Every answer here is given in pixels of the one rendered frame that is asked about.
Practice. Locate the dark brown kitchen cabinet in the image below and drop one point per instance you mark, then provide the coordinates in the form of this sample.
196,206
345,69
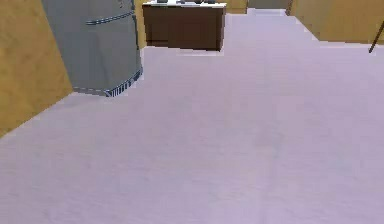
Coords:
185,26

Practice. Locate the grey fridge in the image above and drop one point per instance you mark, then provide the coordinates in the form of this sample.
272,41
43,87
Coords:
96,53

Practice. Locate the dark brown thin leg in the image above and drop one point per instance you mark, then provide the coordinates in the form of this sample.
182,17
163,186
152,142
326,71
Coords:
376,37

